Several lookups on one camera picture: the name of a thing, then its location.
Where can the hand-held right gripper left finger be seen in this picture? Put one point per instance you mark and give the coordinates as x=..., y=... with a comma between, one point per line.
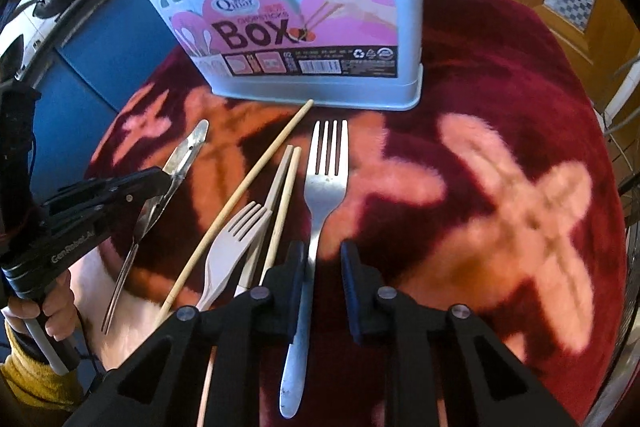
x=297, y=277

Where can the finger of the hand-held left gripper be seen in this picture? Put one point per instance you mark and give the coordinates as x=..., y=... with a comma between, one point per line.
x=130, y=183
x=100, y=214

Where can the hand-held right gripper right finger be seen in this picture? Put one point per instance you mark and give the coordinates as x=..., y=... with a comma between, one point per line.
x=350, y=287

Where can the beige plastic fork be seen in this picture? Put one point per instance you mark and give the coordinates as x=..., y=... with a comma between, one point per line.
x=232, y=252

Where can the beige chopstick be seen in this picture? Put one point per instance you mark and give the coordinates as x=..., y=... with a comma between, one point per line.
x=283, y=207
x=281, y=172

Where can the steel fork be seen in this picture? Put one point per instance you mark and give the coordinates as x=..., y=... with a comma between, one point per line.
x=325, y=187

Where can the long wooden chopstick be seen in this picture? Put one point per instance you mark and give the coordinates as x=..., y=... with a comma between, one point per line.
x=263, y=167

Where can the light blue utensil box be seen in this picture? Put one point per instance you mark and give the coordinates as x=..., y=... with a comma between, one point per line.
x=405, y=57

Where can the person's left forearm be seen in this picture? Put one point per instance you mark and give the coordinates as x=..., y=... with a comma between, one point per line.
x=30, y=377

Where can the person's left hand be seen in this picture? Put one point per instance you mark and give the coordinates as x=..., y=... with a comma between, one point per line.
x=55, y=312

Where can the blue kitchen base cabinets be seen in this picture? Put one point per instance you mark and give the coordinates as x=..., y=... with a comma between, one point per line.
x=90, y=77

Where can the small dark wok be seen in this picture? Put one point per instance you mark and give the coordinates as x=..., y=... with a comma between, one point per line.
x=12, y=54

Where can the red flower printed blanket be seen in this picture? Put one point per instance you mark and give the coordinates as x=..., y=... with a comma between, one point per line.
x=500, y=82

